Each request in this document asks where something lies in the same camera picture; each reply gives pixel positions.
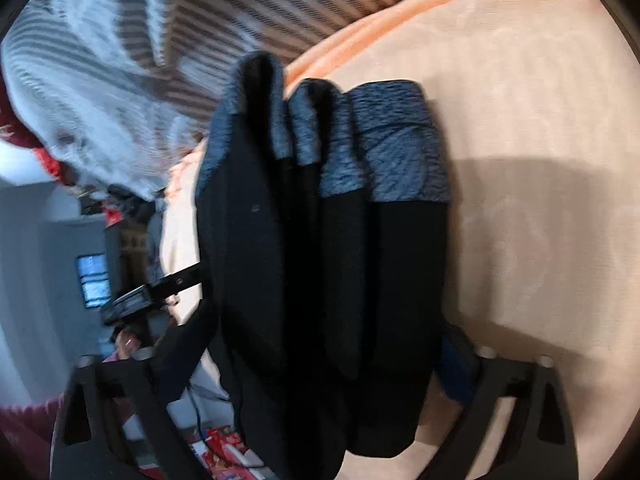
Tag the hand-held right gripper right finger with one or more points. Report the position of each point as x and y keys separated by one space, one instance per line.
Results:
x=456 y=362

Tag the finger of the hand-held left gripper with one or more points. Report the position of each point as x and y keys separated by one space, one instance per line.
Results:
x=180 y=279

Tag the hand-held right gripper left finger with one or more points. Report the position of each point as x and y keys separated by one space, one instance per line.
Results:
x=175 y=352

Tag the black pants with grey stripe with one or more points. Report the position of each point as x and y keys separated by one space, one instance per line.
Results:
x=320 y=240

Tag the person's left forearm red sleeve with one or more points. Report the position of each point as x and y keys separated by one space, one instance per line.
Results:
x=27 y=425

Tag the person's left hand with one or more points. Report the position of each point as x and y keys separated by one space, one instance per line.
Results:
x=129 y=346

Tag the bright window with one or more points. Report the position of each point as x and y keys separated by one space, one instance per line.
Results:
x=94 y=281

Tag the red printed packets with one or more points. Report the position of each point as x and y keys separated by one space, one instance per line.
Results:
x=225 y=452

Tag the peach orange blanket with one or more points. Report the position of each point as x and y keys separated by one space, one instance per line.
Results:
x=525 y=210

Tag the grey striped quilt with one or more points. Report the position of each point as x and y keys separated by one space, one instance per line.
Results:
x=150 y=45

